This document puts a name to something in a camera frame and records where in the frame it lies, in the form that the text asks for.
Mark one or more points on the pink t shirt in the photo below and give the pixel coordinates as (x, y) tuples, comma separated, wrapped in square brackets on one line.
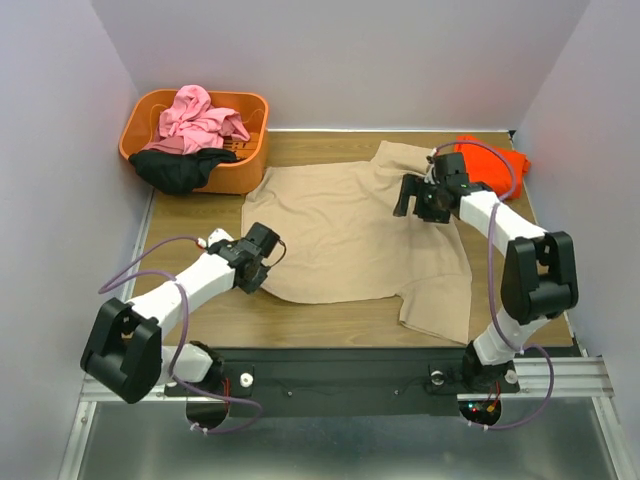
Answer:
[(192, 123)]

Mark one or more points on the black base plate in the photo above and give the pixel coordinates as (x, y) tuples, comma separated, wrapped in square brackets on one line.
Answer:
[(310, 382)]

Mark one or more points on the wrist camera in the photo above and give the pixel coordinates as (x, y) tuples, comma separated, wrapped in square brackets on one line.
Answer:
[(449, 169), (256, 246)]

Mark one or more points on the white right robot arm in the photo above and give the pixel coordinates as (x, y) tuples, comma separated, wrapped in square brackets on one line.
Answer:
[(539, 279)]

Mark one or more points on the silver round knob right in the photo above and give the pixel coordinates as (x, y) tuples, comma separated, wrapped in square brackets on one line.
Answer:
[(437, 378)]

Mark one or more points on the folded orange t shirt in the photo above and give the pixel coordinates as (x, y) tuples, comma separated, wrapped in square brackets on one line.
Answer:
[(484, 166)]

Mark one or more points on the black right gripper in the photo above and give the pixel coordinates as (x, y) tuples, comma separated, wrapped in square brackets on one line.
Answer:
[(409, 190)]

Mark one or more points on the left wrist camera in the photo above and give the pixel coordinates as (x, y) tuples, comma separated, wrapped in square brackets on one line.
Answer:
[(256, 246)]

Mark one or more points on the black t shirt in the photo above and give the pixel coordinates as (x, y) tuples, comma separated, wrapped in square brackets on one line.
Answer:
[(179, 174)]

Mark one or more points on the aluminium rail frame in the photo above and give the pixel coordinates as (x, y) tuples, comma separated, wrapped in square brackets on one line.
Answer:
[(125, 352)]

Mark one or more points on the orange plastic basket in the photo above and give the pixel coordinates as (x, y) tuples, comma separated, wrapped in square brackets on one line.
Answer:
[(240, 177)]

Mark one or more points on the white round knob left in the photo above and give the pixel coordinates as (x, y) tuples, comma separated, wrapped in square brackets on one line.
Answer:
[(246, 380)]

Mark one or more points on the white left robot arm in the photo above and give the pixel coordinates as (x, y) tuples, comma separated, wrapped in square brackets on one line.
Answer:
[(125, 350)]

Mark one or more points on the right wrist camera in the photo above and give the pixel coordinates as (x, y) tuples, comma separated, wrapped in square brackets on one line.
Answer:
[(449, 169)]

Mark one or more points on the beige t shirt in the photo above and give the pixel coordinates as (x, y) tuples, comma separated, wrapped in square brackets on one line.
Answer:
[(343, 242)]

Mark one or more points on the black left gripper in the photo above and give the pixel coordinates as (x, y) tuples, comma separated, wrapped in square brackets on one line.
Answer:
[(251, 288)]

